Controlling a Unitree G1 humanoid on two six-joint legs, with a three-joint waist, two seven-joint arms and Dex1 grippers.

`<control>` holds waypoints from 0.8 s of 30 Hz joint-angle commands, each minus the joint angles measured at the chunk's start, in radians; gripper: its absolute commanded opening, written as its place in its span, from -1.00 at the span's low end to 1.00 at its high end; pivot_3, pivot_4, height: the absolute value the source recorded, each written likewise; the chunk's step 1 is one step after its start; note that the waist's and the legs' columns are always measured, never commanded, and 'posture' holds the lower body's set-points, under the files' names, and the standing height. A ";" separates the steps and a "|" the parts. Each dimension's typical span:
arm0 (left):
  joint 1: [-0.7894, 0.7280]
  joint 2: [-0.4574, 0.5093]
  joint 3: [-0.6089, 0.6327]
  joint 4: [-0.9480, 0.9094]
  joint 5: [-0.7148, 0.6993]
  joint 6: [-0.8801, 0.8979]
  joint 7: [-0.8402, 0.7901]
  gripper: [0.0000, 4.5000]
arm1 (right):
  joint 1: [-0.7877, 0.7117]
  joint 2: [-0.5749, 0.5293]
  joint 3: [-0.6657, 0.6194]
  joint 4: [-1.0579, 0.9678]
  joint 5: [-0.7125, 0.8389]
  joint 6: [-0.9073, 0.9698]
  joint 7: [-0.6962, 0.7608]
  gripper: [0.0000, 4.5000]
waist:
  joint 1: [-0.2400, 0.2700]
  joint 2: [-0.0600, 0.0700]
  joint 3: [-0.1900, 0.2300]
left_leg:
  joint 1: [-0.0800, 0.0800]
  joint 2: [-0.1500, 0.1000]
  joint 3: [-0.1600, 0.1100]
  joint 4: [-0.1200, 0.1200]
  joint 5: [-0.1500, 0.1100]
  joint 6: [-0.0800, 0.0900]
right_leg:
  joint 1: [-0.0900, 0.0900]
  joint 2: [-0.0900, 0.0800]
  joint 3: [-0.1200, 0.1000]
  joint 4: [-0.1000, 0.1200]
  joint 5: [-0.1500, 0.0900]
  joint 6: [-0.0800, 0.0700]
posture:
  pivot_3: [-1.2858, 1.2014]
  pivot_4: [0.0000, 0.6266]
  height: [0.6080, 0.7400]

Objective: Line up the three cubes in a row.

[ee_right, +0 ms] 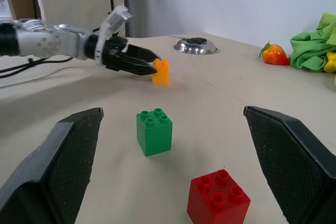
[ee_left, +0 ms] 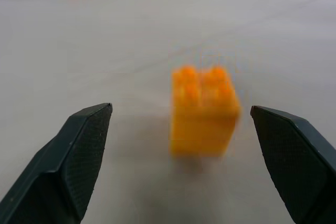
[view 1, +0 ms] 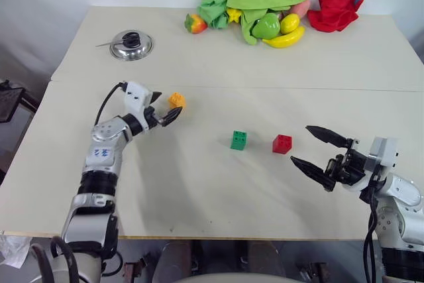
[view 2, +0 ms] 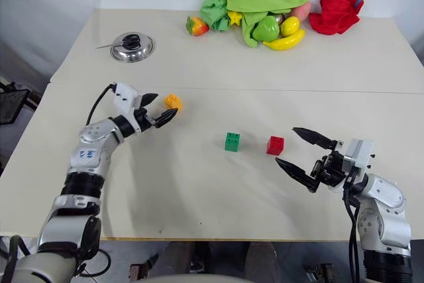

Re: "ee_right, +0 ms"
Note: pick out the red toy brick cube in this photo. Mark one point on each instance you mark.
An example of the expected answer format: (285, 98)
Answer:
(215, 203)

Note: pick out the silver metal bowl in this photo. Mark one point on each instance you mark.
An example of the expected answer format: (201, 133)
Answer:
(195, 47)

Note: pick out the yellow toy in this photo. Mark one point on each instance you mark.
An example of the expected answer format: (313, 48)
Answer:
(331, 62)

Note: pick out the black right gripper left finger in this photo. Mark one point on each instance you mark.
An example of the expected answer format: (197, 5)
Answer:
(44, 176)

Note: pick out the green toy brick cube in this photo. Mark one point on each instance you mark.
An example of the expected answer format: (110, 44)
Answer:
(155, 136)

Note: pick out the grey curtain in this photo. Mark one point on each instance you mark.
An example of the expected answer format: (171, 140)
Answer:
(139, 3)

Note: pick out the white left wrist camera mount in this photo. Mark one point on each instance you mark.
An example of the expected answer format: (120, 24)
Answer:
(111, 23)

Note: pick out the red toy strawberry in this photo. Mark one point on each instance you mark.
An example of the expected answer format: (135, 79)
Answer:
(275, 56)

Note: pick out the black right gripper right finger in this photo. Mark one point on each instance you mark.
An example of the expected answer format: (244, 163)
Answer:
(294, 166)

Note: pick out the green cloth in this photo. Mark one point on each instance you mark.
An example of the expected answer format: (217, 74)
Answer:
(311, 48)

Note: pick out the orange toy brick cube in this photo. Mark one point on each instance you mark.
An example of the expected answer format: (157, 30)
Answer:
(162, 73)

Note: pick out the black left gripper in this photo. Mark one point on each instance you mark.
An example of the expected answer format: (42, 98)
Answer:
(113, 56)

